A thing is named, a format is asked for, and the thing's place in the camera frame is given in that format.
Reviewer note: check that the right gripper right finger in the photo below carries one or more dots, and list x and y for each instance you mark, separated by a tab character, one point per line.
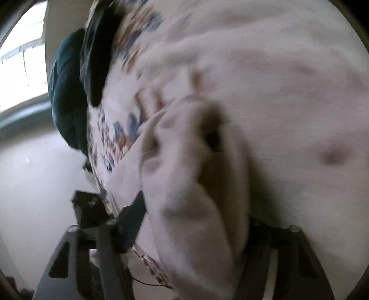
280	264

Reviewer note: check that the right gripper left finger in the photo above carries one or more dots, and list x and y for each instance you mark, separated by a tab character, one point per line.
68	273

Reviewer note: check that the beige long-sleeve shirt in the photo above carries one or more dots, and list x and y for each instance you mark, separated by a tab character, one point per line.
190	164

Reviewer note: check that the dark teal folded quilt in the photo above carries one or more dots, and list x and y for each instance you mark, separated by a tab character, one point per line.
66	93

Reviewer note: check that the barred window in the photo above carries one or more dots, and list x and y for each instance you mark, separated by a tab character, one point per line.
23	59

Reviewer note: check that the folded black garment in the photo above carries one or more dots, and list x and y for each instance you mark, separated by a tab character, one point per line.
96	55

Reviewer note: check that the floral bed blanket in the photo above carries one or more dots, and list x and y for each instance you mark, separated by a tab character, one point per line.
291	76

